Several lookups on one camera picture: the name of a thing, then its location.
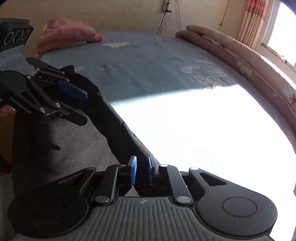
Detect white power strip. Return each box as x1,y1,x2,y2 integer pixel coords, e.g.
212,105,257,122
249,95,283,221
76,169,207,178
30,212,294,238
163,0,171,14

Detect blue floral bed sheet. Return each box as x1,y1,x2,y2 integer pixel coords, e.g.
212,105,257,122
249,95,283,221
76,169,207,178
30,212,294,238
0,29,296,241

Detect pink floral quilt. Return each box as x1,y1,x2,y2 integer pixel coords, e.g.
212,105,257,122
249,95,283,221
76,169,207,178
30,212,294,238
175,25,295,146

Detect pink cloth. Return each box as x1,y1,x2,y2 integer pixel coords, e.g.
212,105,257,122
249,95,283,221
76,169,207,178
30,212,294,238
37,18,103,55

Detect window with white frame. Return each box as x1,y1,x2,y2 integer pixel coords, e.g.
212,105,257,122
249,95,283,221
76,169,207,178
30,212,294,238
261,1,295,70

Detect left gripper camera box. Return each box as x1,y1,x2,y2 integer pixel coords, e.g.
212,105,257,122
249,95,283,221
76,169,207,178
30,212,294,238
0,18,34,52

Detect black cable on wall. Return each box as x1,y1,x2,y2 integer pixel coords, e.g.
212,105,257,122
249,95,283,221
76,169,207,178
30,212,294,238
155,0,186,35

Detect person's hand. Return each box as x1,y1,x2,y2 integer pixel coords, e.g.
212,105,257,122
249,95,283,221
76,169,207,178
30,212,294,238
0,99,15,118

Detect black track pants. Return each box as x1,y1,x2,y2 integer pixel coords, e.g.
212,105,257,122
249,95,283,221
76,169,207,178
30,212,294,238
12,65,152,196

